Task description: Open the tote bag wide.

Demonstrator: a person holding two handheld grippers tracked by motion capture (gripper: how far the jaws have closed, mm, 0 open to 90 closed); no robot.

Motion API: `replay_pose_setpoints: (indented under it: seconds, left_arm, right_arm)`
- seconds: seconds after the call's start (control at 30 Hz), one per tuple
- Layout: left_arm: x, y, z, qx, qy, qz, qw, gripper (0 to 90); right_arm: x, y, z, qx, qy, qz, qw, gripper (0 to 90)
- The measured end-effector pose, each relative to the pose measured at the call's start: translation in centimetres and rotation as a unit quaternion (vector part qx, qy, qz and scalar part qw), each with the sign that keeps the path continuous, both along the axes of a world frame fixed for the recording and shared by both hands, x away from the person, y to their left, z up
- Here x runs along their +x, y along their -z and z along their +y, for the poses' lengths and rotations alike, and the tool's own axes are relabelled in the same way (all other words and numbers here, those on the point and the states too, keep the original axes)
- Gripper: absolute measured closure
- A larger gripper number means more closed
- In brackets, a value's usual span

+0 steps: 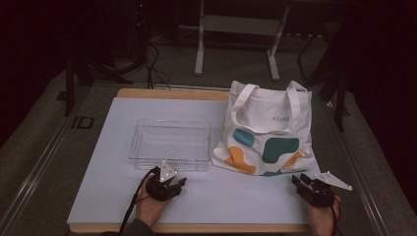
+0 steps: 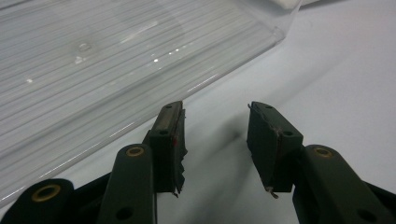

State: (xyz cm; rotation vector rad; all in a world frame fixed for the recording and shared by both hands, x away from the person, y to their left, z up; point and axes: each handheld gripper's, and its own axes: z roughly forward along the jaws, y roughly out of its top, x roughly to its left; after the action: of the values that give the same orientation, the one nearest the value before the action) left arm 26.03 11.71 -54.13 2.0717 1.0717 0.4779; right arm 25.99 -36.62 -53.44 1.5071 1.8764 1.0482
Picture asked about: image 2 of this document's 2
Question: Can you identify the clear plastic container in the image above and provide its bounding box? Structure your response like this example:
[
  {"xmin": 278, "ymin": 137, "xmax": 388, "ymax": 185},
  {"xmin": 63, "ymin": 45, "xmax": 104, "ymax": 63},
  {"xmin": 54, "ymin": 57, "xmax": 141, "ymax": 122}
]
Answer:
[{"xmin": 0, "ymin": 0, "xmax": 303, "ymax": 209}]

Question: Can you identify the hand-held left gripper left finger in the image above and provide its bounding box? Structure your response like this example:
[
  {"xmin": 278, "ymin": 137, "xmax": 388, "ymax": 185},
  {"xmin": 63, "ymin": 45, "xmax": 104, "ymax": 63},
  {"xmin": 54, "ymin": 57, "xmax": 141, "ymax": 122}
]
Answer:
[{"xmin": 143, "ymin": 100, "xmax": 189, "ymax": 199}]

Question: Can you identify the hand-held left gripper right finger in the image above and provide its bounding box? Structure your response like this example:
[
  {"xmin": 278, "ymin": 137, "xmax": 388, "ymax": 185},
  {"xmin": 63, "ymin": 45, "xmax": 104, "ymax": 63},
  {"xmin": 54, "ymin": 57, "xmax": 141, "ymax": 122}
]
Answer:
[{"xmin": 247, "ymin": 101, "xmax": 304, "ymax": 199}]

